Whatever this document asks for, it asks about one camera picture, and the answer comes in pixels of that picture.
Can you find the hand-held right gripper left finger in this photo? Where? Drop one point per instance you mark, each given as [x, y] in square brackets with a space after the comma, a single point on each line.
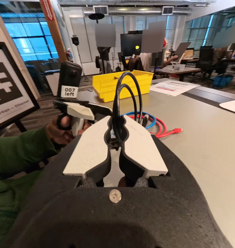
[88, 153]

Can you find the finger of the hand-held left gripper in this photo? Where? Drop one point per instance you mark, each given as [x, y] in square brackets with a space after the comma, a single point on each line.
[101, 112]
[80, 111]

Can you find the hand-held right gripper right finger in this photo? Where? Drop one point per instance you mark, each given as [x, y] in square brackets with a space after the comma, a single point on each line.
[142, 153]

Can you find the person's left forearm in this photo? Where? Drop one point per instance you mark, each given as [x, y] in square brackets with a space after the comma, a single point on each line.
[18, 151]

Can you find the person's left hand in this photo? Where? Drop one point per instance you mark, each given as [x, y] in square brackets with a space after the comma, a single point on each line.
[64, 137]

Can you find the white cabinet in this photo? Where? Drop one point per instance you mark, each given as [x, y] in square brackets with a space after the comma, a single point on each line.
[52, 83]

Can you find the yellow plastic bin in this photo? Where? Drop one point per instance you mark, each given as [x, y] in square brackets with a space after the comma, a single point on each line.
[109, 87]

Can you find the dark jacket on chair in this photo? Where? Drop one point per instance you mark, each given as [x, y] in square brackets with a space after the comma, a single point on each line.
[135, 64]

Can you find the framed black-white tag poster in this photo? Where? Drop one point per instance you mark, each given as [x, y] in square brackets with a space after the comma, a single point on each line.
[5, 85]

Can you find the black monitor screen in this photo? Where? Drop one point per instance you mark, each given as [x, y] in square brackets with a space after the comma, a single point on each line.
[129, 44]

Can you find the printed paper sheet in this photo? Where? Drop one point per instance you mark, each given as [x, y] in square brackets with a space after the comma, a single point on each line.
[173, 87]

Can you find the brown work table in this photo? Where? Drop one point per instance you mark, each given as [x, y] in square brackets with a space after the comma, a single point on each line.
[173, 72]

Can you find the clear plastic container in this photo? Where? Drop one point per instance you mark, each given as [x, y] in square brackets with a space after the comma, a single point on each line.
[175, 67]

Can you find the white mat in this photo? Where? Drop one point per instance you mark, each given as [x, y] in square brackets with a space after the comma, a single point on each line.
[233, 106]

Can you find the black office chair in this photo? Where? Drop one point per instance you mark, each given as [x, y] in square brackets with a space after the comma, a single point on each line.
[205, 56]

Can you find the wooden post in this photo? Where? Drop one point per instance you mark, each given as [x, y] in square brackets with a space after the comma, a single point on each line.
[53, 34]

